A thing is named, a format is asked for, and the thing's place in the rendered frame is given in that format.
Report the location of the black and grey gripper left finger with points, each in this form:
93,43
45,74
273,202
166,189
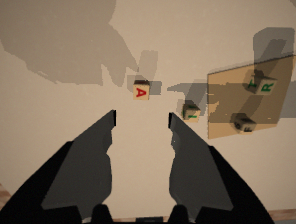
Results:
69,184

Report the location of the tan letter block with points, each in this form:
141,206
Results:
261,85
190,113
244,125
141,90

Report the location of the tan mat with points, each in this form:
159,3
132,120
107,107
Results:
227,97

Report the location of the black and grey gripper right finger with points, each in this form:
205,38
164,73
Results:
202,180

